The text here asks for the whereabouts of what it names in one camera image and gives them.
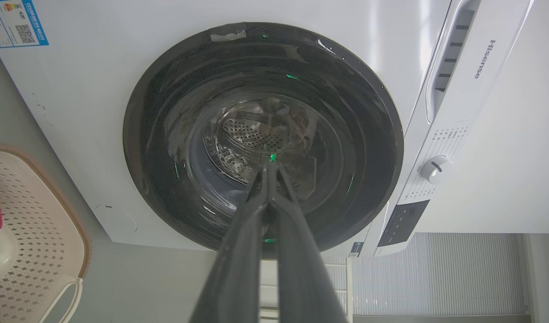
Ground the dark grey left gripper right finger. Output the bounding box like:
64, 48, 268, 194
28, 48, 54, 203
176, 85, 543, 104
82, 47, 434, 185
268, 161, 349, 323

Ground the white detergent drawer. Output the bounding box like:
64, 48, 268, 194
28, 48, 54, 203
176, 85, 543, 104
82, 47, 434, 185
424, 0, 534, 124

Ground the round black washing machine door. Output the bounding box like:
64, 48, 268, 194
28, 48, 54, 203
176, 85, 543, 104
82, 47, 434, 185
123, 22, 404, 253

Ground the beige perforated laundry basket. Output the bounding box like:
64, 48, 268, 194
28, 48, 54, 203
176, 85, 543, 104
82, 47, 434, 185
0, 144, 92, 323

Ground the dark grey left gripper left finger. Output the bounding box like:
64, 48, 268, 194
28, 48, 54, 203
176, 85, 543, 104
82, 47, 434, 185
189, 162, 270, 323

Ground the white washing machine control knob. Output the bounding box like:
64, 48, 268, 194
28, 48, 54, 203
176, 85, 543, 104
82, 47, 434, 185
420, 155, 453, 184

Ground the white Hisense washing machine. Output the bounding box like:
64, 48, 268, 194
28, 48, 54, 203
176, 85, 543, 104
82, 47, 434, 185
0, 0, 549, 258

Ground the black washing machine display panel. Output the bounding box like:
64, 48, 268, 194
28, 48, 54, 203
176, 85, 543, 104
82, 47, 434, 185
377, 200, 430, 248

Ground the white pleated window blind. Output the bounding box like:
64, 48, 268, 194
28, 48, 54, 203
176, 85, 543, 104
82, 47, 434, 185
351, 233, 526, 316

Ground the blue energy label sticker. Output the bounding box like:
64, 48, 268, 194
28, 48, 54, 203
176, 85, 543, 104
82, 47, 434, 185
0, 0, 49, 49

